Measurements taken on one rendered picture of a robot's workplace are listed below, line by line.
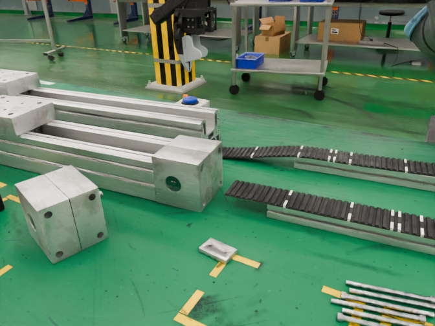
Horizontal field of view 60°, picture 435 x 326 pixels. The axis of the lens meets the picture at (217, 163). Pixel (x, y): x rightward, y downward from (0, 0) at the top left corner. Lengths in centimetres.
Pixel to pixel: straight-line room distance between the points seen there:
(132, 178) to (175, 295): 26
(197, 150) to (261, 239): 19
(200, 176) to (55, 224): 23
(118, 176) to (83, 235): 17
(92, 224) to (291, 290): 31
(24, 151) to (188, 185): 38
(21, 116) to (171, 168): 36
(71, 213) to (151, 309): 18
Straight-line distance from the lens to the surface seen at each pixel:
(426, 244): 64
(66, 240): 60
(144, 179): 69
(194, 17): 93
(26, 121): 88
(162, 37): 408
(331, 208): 63
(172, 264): 57
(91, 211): 60
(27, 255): 65
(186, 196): 66
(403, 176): 79
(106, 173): 76
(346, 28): 553
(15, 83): 118
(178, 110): 91
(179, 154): 65
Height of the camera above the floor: 116
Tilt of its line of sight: 28 degrees down
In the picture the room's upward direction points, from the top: 2 degrees counter-clockwise
